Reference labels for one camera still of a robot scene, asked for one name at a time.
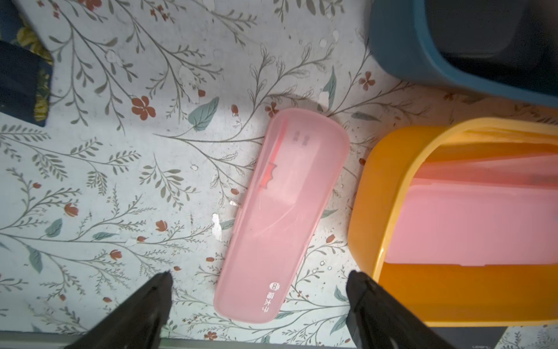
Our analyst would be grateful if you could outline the pink pencil case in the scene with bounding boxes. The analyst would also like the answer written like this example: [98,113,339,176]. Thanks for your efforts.
[415,154,557,188]
[214,108,350,324]
[385,179,557,266]

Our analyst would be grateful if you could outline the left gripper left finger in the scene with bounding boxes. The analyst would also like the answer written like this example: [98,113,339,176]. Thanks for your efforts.
[85,271,173,349]

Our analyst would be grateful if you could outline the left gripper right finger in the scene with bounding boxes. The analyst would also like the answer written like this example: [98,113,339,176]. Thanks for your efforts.
[346,270,453,349]

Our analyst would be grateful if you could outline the black pencil case front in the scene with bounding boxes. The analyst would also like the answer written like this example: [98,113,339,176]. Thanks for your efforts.
[432,327,507,349]

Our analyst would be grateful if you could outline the dark teal storage box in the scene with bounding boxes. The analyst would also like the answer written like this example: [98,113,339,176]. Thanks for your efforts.
[369,1,557,108]

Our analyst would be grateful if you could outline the floral table mat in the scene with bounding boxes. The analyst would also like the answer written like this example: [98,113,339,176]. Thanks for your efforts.
[1,1,557,348]

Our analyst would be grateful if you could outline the black pencil case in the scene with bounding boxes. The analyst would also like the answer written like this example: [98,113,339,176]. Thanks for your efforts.
[432,327,507,349]
[425,1,557,90]

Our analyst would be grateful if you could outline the aluminium front rail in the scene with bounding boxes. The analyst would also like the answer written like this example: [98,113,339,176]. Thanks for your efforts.
[1,331,331,349]

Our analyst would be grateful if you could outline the yellow storage box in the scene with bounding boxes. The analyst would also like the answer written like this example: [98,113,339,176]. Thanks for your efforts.
[348,118,557,327]

